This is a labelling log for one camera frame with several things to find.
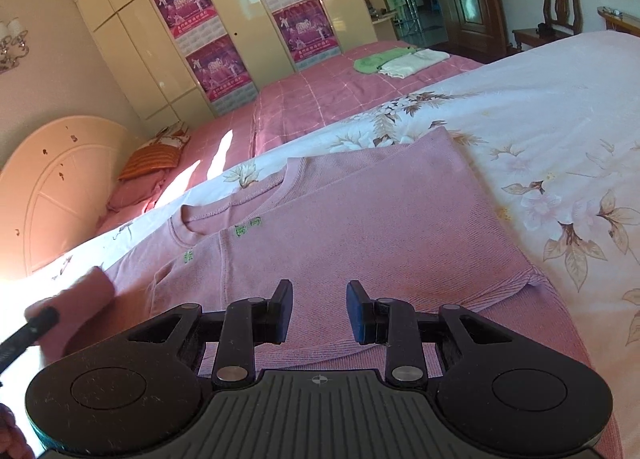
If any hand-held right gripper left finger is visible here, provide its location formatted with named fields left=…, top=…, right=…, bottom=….
left=127, top=280, right=294, bottom=388

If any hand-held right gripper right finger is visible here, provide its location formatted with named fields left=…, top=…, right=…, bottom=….
left=346, top=280, right=513, bottom=387

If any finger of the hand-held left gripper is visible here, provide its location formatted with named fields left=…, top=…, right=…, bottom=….
left=0, top=306, right=60, bottom=376

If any pink knit sweater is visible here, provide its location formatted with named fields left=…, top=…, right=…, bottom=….
left=25, top=126, right=623, bottom=459

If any cream rounded headboard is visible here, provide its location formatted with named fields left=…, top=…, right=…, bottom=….
left=0, top=114, right=146, bottom=280

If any pink pillow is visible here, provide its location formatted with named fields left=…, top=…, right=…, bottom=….
left=95, top=159, right=201, bottom=235

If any orange striped pillow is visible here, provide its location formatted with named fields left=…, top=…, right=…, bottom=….
left=119, top=141, right=178, bottom=182

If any floral print pillow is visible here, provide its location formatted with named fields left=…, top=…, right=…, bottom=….
left=145, top=121, right=192, bottom=150

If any pink checked bedsheet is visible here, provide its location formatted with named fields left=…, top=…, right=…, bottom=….
left=165, top=41, right=486, bottom=190

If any green folded cloth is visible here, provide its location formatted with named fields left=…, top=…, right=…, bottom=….
left=352, top=50, right=418, bottom=74

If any white folded cloth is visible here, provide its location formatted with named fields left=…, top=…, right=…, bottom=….
left=377, top=49, right=451, bottom=80

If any white floral blanket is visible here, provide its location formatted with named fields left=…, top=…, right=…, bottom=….
left=0, top=31, right=640, bottom=459

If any cream wardrobe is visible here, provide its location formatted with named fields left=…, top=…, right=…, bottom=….
left=50, top=0, right=368, bottom=122

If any metal rack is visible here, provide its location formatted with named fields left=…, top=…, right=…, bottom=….
left=385, top=0, right=418, bottom=40

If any wall lamp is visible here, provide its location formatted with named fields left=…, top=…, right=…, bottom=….
left=0, top=16, right=30, bottom=74

